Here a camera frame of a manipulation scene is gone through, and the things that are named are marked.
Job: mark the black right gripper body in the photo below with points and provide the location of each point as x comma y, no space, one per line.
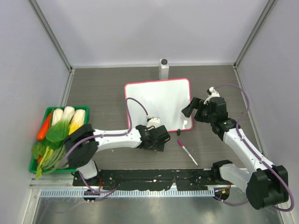
206,115

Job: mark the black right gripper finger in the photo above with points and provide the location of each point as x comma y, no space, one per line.
187,111
200,110

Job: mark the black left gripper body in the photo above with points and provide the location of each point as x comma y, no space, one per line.
157,146

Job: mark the pink framed whiteboard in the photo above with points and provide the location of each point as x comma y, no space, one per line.
163,99

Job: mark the purple capped marker pen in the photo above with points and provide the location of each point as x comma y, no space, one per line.
188,153

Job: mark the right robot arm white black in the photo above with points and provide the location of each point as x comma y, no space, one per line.
263,182

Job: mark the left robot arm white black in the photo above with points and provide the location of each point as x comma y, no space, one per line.
85,142

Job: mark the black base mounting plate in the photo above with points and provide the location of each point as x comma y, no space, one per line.
155,179

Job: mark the white bottle black cap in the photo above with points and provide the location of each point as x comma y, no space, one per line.
163,69

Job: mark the yellow white toy cabbage right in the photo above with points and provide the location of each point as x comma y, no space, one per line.
77,120

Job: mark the white green toy cabbage middle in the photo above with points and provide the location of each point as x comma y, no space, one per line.
68,114

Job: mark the white toy cabbage left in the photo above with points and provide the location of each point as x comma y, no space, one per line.
56,116

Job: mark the green toy scallions bundle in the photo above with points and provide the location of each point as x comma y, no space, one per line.
50,160

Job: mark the orange toy carrot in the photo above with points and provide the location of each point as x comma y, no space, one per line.
44,128

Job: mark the green leafy toy vegetable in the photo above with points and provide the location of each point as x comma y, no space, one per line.
54,139

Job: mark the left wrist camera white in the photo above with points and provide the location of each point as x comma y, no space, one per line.
153,121

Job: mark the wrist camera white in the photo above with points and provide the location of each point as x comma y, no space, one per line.
212,92
153,121

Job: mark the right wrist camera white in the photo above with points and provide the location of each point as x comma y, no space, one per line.
212,92

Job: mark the white slotted cable duct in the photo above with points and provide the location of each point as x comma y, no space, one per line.
84,192

